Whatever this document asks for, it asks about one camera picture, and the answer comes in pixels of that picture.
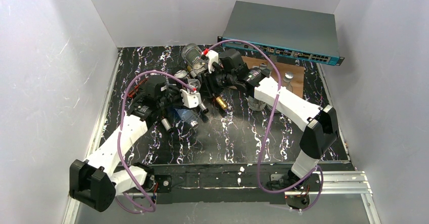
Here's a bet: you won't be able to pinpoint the dark bottle brown label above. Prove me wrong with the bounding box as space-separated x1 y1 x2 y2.
161 116 173 133

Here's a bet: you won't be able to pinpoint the red black wine rack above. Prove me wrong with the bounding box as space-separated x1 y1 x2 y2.
127 78 148 99

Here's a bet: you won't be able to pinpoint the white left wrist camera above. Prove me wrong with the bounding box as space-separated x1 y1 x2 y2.
180 89 202 109

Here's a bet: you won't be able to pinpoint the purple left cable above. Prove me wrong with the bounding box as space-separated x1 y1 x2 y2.
114 70 197 215

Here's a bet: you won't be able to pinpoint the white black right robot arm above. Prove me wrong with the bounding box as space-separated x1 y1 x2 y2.
197 49 339 181

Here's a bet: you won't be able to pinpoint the clear bottle gold label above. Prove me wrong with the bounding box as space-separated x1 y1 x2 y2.
174 69 201 91

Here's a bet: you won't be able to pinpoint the teal network switch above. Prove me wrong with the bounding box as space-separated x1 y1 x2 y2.
218 1 344 66

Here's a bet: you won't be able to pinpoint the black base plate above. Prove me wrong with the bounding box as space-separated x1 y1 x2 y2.
120 163 322 205

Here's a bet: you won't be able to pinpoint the clear bottle grey label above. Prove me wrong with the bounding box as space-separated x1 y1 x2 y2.
181 43 208 75

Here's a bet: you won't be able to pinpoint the dark bottle gold foil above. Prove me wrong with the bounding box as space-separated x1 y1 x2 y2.
214 96 228 110

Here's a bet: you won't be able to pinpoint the blue square glass bottle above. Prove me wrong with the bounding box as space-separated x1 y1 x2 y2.
175 108 199 129

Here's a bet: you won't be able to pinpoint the clear round glass bottle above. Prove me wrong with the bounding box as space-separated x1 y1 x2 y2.
268 71 295 113

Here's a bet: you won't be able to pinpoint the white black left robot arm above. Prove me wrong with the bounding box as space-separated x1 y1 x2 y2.
69 70 201 214

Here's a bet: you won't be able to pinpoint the wooden board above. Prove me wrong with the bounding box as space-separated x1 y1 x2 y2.
242 56 305 98

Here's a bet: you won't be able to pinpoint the purple cable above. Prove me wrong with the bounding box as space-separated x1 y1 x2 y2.
114 70 197 215
204 39 324 213

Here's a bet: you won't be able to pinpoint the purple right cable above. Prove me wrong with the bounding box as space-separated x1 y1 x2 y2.
204 39 324 213

